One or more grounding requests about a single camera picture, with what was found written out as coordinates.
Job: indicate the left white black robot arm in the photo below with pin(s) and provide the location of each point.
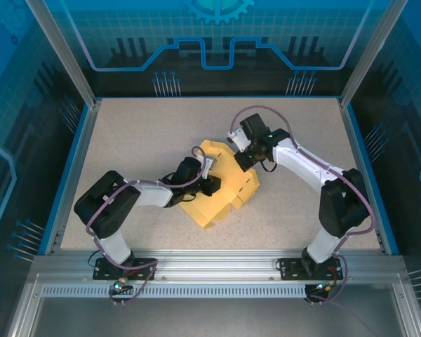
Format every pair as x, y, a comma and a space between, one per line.
147, 194

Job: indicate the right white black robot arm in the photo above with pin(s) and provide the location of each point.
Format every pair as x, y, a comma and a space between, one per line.
301, 161

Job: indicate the aluminium frame cross rail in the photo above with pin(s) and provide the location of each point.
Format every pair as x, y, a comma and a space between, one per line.
214, 261

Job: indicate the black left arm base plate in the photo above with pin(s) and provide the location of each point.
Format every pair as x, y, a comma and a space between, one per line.
144, 267

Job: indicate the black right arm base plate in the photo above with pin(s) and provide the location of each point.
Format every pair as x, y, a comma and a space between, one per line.
289, 268

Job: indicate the aluminium frame post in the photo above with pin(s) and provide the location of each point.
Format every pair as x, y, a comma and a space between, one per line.
63, 52
372, 52

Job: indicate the small lit connector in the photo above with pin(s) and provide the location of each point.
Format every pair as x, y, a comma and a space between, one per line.
324, 286
118, 286

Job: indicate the aluminium table side rail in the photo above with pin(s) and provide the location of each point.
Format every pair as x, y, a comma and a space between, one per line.
360, 165
79, 165

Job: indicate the yellow paper box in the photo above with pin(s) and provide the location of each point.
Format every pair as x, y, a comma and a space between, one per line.
231, 186

